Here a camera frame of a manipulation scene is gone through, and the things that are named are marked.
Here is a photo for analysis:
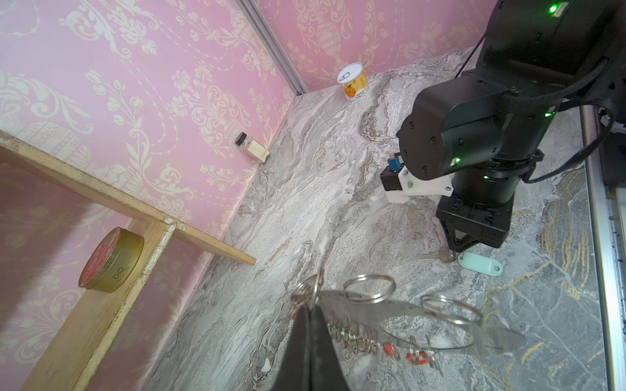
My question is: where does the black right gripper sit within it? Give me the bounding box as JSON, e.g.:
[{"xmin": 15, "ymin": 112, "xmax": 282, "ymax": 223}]
[{"xmin": 435, "ymin": 195, "xmax": 514, "ymax": 252}]

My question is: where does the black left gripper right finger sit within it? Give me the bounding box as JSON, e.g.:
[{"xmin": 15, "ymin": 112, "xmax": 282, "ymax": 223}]
[{"xmin": 311, "ymin": 306, "xmax": 350, "ymax": 391}]

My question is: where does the red gold round tin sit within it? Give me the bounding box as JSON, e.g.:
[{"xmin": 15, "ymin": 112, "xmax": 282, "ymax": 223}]
[{"xmin": 78, "ymin": 227, "xmax": 144, "ymax": 293}]

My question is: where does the orange fruit can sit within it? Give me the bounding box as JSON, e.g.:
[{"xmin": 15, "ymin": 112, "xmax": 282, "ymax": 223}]
[{"xmin": 337, "ymin": 62, "xmax": 368, "ymax": 101}]

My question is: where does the spice jar black lid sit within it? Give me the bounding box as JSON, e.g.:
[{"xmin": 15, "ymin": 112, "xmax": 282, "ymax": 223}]
[{"xmin": 235, "ymin": 132, "xmax": 270, "ymax": 164}]

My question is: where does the wooden two-tier shelf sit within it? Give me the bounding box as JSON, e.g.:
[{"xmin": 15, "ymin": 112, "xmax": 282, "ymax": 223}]
[{"xmin": 1, "ymin": 132, "xmax": 256, "ymax": 390}]

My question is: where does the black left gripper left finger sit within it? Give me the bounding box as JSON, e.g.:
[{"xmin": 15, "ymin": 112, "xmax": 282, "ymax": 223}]
[{"xmin": 271, "ymin": 306, "xmax": 311, "ymax": 391}]

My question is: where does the mint green key tag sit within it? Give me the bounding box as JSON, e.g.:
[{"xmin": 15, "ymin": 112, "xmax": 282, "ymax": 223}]
[{"xmin": 457, "ymin": 252, "xmax": 504, "ymax": 277}]

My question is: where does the aluminium corner post right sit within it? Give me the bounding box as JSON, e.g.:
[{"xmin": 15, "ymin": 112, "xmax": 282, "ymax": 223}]
[{"xmin": 236, "ymin": 0, "xmax": 309, "ymax": 96}]

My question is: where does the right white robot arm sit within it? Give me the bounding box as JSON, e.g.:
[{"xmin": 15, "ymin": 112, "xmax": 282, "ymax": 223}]
[{"xmin": 397, "ymin": 1, "xmax": 625, "ymax": 253}]

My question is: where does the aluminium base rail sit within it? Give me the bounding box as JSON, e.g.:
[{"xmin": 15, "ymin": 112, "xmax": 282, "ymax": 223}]
[{"xmin": 579, "ymin": 104, "xmax": 626, "ymax": 391}]

